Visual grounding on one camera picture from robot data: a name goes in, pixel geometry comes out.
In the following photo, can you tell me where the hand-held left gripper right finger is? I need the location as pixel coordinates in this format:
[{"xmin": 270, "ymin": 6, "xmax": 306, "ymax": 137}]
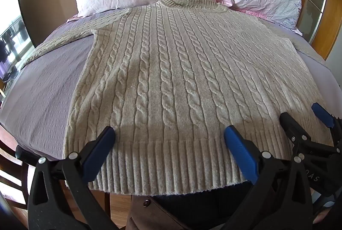
[{"xmin": 224, "ymin": 125, "xmax": 314, "ymax": 230}]

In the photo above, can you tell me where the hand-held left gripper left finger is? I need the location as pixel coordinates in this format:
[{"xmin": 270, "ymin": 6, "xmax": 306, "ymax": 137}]
[{"xmin": 15, "ymin": 126, "xmax": 116, "ymax": 230}]

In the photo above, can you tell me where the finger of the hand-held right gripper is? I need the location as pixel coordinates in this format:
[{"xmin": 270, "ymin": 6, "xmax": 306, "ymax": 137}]
[
  {"xmin": 311, "ymin": 102, "xmax": 342, "ymax": 143},
  {"xmin": 279, "ymin": 112, "xmax": 342, "ymax": 156}
]

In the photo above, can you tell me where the beige cable-knit sweater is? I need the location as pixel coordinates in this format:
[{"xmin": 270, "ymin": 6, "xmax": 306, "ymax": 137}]
[{"xmin": 23, "ymin": 0, "xmax": 335, "ymax": 196}]

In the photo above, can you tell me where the person's right hand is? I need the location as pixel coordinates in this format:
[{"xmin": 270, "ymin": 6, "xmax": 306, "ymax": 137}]
[{"xmin": 311, "ymin": 207, "xmax": 331, "ymax": 225}]

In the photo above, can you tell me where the person's dark top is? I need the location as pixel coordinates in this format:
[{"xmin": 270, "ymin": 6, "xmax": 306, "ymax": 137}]
[{"xmin": 152, "ymin": 184, "xmax": 254, "ymax": 230}]

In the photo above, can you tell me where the purple bed sheet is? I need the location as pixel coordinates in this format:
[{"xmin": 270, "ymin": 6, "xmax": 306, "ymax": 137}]
[{"xmin": 0, "ymin": 9, "xmax": 338, "ymax": 166}]

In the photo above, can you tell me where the person's brown jacket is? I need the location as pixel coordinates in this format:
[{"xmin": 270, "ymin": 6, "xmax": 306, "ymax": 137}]
[{"xmin": 126, "ymin": 194, "xmax": 171, "ymax": 230}]

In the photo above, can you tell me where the wooden chair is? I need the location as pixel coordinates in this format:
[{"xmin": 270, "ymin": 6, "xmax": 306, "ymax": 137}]
[{"xmin": 0, "ymin": 136, "xmax": 36, "ymax": 220}]

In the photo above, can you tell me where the wooden bed headboard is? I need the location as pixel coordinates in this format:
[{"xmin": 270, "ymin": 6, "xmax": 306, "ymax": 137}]
[{"xmin": 299, "ymin": 0, "xmax": 342, "ymax": 61}]

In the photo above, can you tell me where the window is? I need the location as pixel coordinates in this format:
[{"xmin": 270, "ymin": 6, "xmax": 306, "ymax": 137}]
[{"xmin": 0, "ymin": 13, "xmax": 28, "ymax": 81}]

